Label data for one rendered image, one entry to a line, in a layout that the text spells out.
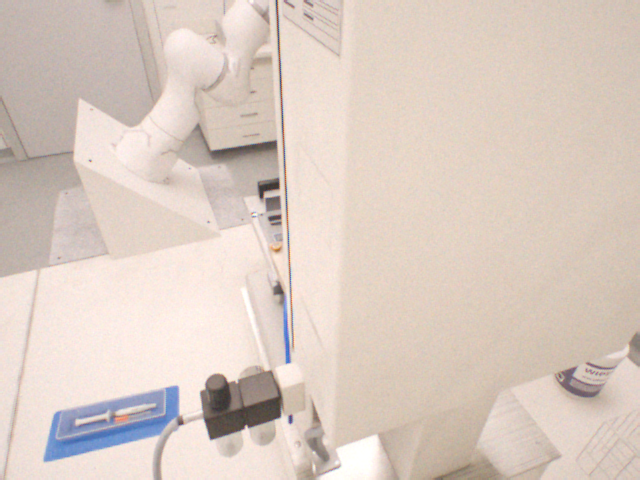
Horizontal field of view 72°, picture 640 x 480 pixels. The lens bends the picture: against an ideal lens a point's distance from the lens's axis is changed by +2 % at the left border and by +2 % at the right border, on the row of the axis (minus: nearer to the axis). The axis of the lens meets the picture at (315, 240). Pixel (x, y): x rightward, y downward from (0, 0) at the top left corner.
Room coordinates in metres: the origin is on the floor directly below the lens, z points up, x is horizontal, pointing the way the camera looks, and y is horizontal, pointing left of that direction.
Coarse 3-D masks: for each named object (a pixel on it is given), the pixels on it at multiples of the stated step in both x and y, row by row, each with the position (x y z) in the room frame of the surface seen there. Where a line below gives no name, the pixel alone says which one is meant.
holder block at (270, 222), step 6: (276, 210) 0.79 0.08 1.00; (258, 216) 0.77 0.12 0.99; (264, 216) 0.76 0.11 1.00; (270, 216) 0.76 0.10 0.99; (276, 216) 0.77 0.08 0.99; (264, 222) 0.74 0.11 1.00; (270, 222) 0.76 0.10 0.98; (276, 222) 0.76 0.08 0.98; (264, 228) 0.72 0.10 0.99; (270, 228) 0.72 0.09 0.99; (276, 228) 0.72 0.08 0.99; (282, 228) 0.72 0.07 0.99; (264, 234) 0.72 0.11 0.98; (270, 234) 0.70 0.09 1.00; (270, 240) 0.68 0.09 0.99
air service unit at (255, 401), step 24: (216, 384) 0.27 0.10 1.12; (240, 384) 0.29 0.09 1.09; (264, 384) 0.29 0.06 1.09; (288, 384) 0.29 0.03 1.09; (216, 408) 0.26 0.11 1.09; (240, 408) 0.26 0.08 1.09; (264, 408) 0.27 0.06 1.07; (288, 408) 0.29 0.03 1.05; (216, 432) 0.25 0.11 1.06; (240, 432) 0.27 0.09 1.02; (264, 432) 0.27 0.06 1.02
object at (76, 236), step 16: (208, 176) 1.36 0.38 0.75; (224, 176) 1.36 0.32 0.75; (64, 192) 1.25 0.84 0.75; (80, 192) 1.25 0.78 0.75; (208, 192) 1.26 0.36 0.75; (224, 192) 1.26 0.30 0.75; (64, 208) 1.16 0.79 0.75; (80, 208) 1.16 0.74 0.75; (224, 208) 1.16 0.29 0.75; (240, 208) 1.16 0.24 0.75; (64, 224) 1.07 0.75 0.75; (80, 224) 1.07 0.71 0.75; (96, 224) 1.07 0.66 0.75; (224, 224) 1.07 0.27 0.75; (240, 224) 1.07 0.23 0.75; (64, 240) 0.99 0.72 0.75; (80, 240) 0.99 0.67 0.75; (96, 240) 0.99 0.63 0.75; (64, 256) 0.92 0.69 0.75; (80, 256) 0.92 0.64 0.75; (96, 256) 0.93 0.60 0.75
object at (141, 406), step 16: (112, 400) 0.47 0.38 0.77; (128, 400) 0.47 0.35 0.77; (144, 400) 0.47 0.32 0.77; (160, 400) 0.47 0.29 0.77; (64, 416) 0.44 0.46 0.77; (80, 416) 0.44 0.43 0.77; (96, 416) 0.44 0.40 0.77; (112, 416) 0.44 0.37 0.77; (128, 416) 0.44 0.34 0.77; (144, 416) 0.44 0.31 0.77; (64, 432) 0.41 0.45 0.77; (80, 432) 0.41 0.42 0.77
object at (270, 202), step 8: (248, 200) 0.86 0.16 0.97; (256, 200) 0.86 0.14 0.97; (264, 200) 0.86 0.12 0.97; (272, 200) 0.82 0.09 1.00; (280, 200) 0.82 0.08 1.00; (248, 208) 0.83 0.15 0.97; (256, 208) 0.83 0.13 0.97; (264, 208) 0.83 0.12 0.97; (272, 208) 0.82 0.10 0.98; (280, 208) 0.82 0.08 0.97; (248, 216) 0.83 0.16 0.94; (256, 224) 0.77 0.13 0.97; (256, 232) 0.75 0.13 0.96; (264, 240) 0.71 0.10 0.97; (264, 248) 0.69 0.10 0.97; (264, 256) 0.69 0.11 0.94
